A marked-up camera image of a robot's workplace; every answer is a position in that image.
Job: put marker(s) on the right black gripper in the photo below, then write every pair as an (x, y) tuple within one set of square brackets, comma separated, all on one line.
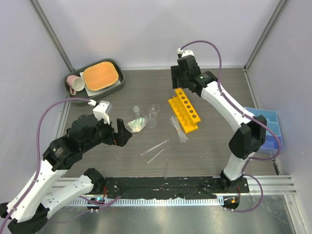
[(176, 73)]

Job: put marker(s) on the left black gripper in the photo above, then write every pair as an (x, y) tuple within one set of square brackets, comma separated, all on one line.
[(121, 137)]

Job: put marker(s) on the yellow test tube rack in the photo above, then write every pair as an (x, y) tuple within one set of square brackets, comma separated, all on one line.
[(184, 111)]

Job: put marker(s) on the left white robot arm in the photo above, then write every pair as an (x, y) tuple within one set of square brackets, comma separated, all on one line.
[(33, 206)]

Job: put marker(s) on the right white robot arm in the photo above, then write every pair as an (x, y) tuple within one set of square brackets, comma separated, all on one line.
[(249, 130)]

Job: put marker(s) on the crumpled plastic bag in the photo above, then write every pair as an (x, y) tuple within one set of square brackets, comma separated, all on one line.
[(137, 124)]

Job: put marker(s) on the small glass flask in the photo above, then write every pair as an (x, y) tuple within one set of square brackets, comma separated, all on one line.
[(137, 111)]

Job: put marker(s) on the clear glass beaker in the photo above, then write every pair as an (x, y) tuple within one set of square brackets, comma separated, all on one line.
[(154, 110)]

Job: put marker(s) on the white square plate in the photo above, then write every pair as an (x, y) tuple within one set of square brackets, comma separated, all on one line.
[(97, 83)]

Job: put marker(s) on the bundle of plastic pipettes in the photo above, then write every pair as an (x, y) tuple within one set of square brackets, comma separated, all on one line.
[(175, 123)]

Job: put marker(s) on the orange woven mat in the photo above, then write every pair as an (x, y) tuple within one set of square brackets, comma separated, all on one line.
[(101, 68)]

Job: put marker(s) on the pink and white mug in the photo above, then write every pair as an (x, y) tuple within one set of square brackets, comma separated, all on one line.
[(75, 83)]

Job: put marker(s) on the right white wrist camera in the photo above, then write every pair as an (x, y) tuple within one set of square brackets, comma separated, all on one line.
[(183, 53)]

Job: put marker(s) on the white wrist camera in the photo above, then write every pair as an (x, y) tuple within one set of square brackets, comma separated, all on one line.
[(101, 110), (183, 53)]

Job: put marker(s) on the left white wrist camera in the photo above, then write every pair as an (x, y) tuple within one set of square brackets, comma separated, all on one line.
[(101, 110)]

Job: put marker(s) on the white slotted cable duct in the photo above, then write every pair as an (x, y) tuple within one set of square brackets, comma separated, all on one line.
[(219, 201)]

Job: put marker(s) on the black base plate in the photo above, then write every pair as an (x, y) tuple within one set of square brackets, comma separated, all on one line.
[(187, 187)]

